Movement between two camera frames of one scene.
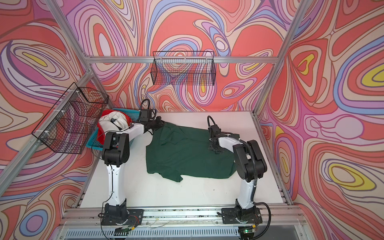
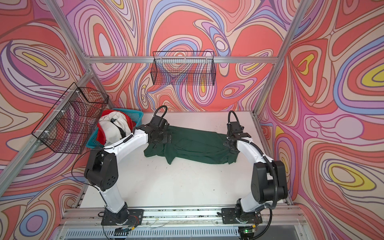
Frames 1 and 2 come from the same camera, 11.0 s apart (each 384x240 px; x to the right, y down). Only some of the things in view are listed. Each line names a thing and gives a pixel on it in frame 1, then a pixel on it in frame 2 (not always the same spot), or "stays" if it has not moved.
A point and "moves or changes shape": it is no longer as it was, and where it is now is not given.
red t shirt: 101,134 stays
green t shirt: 174,152 moves or changes shape
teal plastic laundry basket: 94,142 stays
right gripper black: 211,146 to 226,143
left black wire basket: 70,126 stays
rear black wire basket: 186,68 stays
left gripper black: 159,120 to 166,139
